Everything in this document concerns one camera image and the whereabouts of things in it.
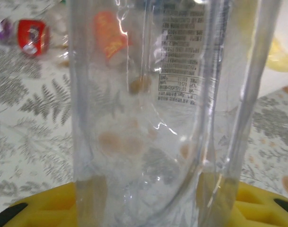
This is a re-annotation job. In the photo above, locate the red label plastic bottle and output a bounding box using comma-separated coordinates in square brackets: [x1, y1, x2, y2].
[16, 9, 70, 68]

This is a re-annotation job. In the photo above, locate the yellow bin liner bag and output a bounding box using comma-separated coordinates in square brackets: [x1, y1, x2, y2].
[247, 0, 288, 72]

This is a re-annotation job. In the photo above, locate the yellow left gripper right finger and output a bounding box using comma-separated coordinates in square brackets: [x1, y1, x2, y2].
[233, 181, 288, 227]

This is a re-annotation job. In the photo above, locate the orange label brown cap bottle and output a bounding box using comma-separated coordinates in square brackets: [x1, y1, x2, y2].
[92, 11, 130, 67]

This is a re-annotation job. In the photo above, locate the blue label water bottle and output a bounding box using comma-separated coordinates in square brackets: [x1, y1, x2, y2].
[67, 0, 283, 227]

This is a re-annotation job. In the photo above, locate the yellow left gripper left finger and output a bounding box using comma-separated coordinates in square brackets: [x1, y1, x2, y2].
[0, 182, 78, 227]

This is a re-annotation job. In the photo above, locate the floral patterned tablecloth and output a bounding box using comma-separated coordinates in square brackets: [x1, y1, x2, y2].
[0, 0, 288, 209]

